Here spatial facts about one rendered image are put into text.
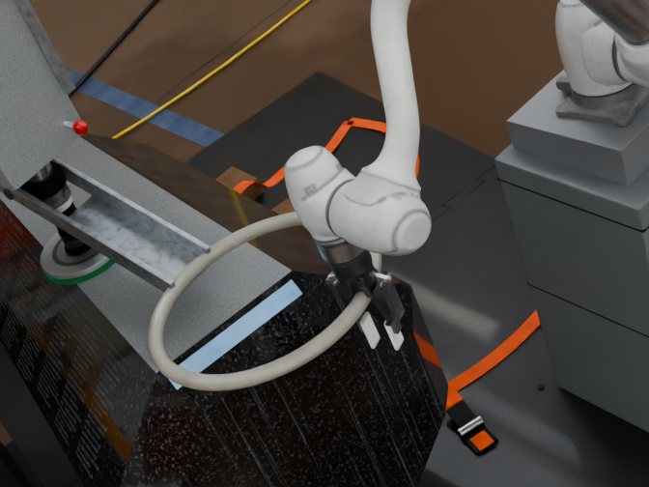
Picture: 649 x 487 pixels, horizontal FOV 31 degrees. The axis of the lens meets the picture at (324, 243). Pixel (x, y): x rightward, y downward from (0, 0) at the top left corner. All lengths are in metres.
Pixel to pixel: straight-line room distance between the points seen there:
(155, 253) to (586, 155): 0.94
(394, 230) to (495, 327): 1.60
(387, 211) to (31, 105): 0.95
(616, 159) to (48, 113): 1.19
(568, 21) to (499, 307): 1.23
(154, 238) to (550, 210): 0.88
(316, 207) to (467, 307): 1.58
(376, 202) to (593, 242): 0.87
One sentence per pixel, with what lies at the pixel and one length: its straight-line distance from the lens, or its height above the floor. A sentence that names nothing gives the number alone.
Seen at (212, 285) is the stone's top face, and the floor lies 0.87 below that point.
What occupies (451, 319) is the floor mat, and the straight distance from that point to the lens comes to 3.42.
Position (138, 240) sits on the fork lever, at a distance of 2.51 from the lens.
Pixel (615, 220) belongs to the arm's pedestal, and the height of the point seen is 0.74.
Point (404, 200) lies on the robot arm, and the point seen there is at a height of 1.28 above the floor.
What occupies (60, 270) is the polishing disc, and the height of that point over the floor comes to 0.90.
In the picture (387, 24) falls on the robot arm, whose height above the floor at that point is 1.43.
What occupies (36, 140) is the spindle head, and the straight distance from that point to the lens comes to 2.50.
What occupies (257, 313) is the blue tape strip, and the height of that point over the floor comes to 0.85.
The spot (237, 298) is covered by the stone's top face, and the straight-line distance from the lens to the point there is 2.42.
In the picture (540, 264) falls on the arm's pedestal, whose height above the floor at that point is 0.50.
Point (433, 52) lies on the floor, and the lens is 4.64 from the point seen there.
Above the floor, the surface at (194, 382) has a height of 0.98.
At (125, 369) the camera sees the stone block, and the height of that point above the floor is 0.83.
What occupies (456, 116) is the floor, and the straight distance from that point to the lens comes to 4.24.
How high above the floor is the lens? 2.37
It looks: 38 degrees down
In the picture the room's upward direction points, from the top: 23 degrees counter-clockwise
